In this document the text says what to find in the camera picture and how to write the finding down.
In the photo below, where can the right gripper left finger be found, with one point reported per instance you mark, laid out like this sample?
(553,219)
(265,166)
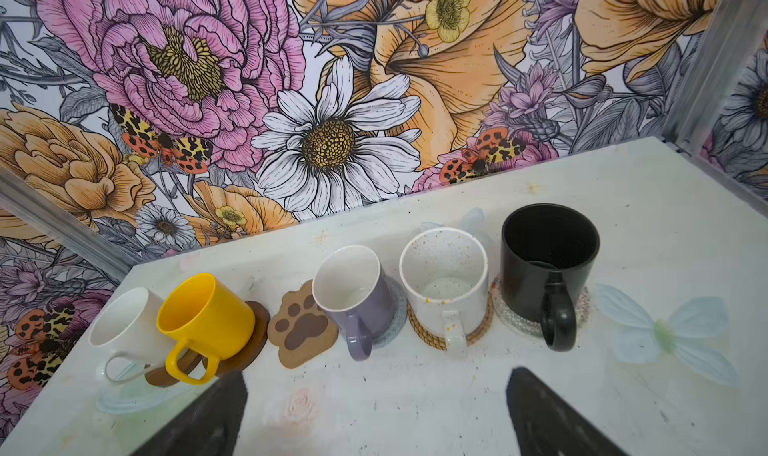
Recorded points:
(208,426)

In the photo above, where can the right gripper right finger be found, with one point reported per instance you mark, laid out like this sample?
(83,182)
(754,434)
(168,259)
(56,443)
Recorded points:
(545,424)

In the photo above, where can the glossy brown round coaster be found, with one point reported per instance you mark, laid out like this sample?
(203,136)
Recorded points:
(253,347)

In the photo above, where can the dark brown round coaster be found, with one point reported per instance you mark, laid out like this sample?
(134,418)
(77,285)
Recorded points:
(186,363)

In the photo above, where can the yellow mug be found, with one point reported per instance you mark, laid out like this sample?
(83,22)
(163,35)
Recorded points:
(204,316)

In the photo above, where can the multicolour woven round coaster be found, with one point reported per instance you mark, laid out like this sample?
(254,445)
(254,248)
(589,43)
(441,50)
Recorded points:
(528,328)

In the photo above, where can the white mug off tray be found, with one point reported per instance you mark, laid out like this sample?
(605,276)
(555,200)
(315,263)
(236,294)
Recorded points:
(126,329)

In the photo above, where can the rattan woven round coaster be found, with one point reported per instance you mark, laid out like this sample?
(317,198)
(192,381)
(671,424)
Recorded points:
(451,325)

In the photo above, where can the paw shaped cork coaster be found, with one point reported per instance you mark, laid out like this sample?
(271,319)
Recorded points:
(300,329)

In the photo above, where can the black mug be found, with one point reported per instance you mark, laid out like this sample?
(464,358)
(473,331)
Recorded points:
(547,253)

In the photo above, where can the grey woven round coaster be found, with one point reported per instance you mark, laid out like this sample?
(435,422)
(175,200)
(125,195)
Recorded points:
(399,297)

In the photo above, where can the purple handled white mug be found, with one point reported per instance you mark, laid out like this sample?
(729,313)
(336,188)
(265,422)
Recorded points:
(351,288)

